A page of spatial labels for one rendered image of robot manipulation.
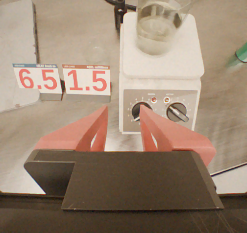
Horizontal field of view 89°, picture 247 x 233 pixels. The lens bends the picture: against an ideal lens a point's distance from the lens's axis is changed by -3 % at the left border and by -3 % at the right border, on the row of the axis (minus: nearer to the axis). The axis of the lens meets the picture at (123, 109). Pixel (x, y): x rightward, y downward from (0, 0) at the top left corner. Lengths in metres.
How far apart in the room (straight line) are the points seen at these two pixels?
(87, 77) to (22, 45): 0.19
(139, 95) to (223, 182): 0.22
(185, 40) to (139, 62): 0.08
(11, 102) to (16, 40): 0.15
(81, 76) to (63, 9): 0.23
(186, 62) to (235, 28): 0.27
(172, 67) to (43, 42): 0.30
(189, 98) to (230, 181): 0.18
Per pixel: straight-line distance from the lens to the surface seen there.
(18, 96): 0.34
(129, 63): 0.20
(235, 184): 0.33
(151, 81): 0.21
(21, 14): 0.47
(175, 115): 0.23
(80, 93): 0.28
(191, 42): 0.25
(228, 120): 0.33
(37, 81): 0.31
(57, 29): 0.40
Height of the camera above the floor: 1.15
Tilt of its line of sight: 76 degrees down
